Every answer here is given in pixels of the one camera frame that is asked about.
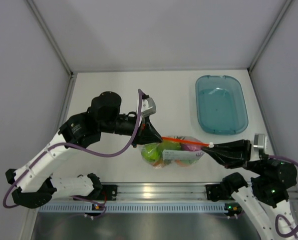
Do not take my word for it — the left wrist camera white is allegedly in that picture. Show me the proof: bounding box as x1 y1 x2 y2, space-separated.
141 97 157 118

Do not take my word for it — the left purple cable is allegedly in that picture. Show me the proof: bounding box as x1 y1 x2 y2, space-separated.
2 88 146 210

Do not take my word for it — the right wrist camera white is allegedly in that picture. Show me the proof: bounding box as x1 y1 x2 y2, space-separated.
253 133 267 152

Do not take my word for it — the left aluminium frame post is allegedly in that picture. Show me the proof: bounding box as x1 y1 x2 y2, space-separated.
26 0 76 101

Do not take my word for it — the purple toy onion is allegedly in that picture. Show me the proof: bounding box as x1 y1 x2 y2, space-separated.
181 140 203 152

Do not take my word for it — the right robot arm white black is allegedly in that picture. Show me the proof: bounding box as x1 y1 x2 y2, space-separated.
202 139 298 240

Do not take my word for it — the blue plastic basin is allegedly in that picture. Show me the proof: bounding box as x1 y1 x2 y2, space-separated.
195 75 249 136

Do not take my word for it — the green watermelon toy ball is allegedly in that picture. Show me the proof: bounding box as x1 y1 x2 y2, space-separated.
158 140 182 151

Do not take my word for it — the right aluminium frame post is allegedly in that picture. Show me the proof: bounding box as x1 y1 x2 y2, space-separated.
248 0 295 75

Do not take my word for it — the green toy apple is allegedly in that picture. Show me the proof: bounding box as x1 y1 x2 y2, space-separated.
141 144 161 163

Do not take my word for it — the orange toy ball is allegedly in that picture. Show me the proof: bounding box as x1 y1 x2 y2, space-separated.
176 160 189 167

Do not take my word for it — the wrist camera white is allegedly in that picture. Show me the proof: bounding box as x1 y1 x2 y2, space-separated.
141 97 157 118
253 133 267 152

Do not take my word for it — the aluminium mounting rail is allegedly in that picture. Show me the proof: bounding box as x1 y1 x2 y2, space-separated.
102 182 219 202

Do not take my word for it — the aluminium frame post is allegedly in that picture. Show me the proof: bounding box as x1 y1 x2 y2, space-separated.
26 0 76 101
248 0 295 75

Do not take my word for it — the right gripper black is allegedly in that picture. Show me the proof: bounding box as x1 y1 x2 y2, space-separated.
202 138 266 176

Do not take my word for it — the clear zip top bag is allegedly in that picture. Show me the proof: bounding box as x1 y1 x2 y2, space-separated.
140 136 214 168

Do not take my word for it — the orange toy pineapple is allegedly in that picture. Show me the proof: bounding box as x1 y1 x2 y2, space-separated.
152 159 172 168

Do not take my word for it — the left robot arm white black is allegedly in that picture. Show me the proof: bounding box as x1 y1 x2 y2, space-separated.
2 89 162 209

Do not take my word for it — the grey slotted cable duct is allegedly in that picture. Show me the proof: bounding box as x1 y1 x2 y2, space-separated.
38 201 239 214

